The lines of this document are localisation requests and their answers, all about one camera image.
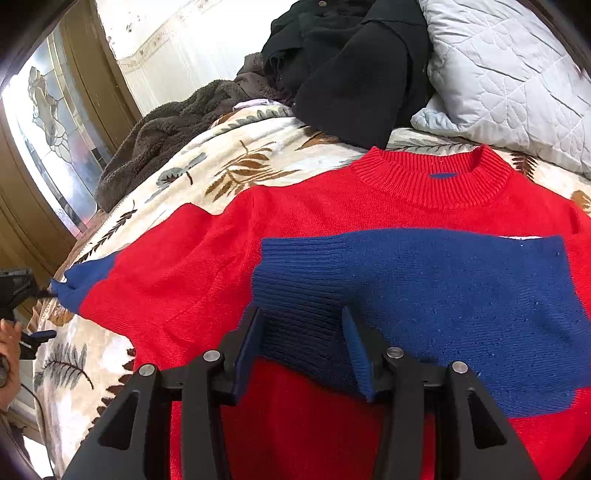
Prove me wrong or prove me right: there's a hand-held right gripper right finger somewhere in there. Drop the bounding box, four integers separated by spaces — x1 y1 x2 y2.
341 305 541 480

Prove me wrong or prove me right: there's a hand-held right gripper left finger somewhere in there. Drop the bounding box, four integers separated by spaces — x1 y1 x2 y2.
62 305 265 480

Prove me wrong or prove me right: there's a red and blue knit sweater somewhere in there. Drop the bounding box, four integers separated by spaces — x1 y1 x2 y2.
50 144 591 480

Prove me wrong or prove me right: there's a black clothes pile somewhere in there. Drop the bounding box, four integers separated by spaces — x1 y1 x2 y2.
261 0 435 149

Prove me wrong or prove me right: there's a person's left hand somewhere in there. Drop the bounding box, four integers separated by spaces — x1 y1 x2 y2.
0 319 23 391

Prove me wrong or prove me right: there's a wooden door with stained glass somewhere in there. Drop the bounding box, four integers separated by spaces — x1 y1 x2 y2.
0 0 144 278

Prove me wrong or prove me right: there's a brown fleece blanket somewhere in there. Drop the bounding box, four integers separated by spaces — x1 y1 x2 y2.
95 53 296 213

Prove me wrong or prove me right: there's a leaf print fleece blanket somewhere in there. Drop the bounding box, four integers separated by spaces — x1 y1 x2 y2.
32 104 591 480

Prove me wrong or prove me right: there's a grey quilted pillow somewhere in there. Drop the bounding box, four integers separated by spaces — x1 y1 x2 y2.
411 0 591 174

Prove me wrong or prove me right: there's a black cable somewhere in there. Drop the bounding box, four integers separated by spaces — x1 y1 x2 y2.
19 382 51 462

